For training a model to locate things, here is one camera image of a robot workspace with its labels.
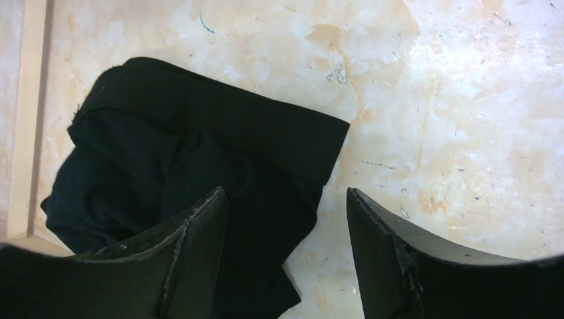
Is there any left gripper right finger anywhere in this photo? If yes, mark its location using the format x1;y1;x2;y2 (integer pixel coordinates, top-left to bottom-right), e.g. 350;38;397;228
345;187;525;319

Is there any wooden clothes rack frame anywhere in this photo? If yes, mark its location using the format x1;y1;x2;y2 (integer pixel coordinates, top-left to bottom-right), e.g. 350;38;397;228
1;1;71;257

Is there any black garment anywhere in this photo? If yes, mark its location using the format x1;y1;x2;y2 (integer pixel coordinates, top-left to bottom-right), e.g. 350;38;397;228
41;57;350;318

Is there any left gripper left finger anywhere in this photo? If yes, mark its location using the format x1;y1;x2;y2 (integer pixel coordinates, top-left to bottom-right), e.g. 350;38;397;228
74;186;229;319

